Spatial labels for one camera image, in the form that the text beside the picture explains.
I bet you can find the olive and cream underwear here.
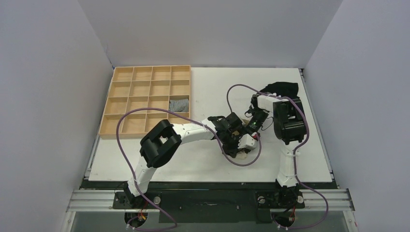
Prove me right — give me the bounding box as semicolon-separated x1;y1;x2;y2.
235;118;249;160

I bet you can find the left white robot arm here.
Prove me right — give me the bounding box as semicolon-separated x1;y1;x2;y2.
124;113;256;208

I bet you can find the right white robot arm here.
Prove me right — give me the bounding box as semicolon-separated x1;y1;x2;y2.
239;94;307;188

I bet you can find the black underwear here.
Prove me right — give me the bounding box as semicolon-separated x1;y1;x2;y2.
260;82;300;100

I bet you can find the rolled striped grey underwear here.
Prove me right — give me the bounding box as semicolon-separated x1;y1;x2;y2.
169;99;189;113

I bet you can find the wooden compartment tray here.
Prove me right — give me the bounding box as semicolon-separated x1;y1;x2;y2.
99;65;191;139

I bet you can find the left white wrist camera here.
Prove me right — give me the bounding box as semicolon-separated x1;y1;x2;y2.
237;134;257;153

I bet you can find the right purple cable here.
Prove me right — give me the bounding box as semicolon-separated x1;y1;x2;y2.
226;84;330;231

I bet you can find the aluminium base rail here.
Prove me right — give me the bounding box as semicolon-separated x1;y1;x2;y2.
61;183;358;232

